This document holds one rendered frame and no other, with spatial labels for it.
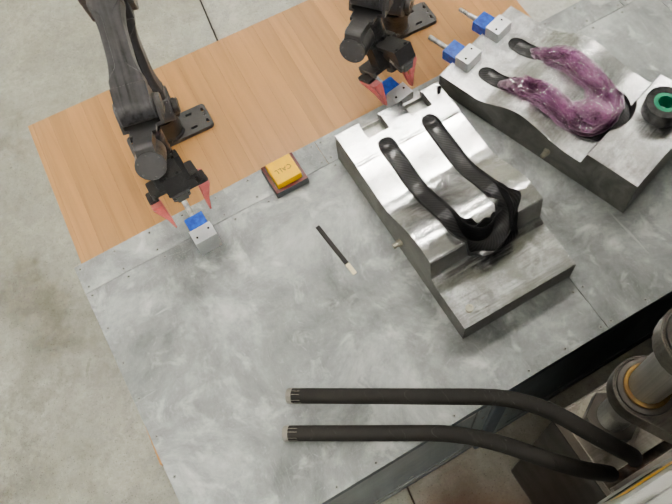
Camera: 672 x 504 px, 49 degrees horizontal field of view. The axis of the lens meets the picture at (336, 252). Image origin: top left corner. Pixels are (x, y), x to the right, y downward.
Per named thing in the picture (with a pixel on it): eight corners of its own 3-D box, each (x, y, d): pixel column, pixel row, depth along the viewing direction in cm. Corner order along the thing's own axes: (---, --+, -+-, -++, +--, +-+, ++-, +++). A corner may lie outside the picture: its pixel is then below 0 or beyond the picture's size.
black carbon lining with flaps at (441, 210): (373, 148, 160) (371, 122, 152) (436, 114, 162) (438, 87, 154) (464, 274, 146) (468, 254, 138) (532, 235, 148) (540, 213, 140)
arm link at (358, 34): (373, 67, 153) (375, 17, 144) (334, 58, 155) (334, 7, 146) (391, 36, 160) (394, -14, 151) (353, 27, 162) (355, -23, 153)
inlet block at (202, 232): (176, 211, 166) (169, 199, 161) (196, 200, 167) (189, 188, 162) (202, 255, 161) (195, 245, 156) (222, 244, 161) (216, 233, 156)
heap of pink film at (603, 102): (490, 90, 165) (493, 68, 158) (539, 41, 170) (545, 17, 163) (588, 155, 156) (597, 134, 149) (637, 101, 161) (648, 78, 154)
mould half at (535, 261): (338, 158, 168) (332, 123, 156) (435, 105, 172) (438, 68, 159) (462, 339, 148) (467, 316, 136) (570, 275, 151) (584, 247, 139)
